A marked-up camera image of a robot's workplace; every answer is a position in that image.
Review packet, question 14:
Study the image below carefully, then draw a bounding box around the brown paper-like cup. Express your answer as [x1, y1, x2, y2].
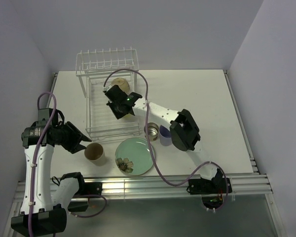
[84, 143, 106, 166]

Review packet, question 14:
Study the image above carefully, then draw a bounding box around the beige ceramic bowl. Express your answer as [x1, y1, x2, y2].
[111, 78, 130, 93]

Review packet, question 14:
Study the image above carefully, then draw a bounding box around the pale yellow mug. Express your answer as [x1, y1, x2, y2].
[122, 114, 135, 119]

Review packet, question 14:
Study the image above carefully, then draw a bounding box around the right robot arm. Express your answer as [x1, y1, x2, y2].
[103, 85, 227, 193]

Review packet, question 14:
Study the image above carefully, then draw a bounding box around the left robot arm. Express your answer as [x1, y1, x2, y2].
[11, 108, 91, 237]

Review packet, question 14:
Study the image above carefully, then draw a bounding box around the small metal-lined beige cup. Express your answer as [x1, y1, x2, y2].
[144, 122, 159, 141]

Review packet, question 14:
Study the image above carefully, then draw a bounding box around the green floral plate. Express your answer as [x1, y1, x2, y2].
[115, 137, 153, 176]

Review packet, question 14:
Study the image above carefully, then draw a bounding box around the lavender plastic cup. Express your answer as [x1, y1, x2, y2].
[159, 125, 172, 146]

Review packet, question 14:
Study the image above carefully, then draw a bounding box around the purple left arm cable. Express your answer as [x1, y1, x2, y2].
[27, 91, 108, 237]

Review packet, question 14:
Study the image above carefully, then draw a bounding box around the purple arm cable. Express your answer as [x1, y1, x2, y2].
[27, 91, 108, 237]
[103, 69, 228, 213]

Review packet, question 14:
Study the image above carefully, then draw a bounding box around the white wire dish rack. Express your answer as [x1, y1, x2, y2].
[75, 47, 141, 142]

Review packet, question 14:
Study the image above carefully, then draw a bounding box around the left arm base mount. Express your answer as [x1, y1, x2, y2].
[68, 182, 102, 213]

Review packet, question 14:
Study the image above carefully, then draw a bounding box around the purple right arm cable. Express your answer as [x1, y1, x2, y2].
[103, 69, 228, 213]

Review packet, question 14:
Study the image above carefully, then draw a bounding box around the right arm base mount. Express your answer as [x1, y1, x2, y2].
[186, 178, 232, 195]

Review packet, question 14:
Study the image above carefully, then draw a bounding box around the aluminium frame rail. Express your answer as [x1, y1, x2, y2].
[14, 172, 272, 201]

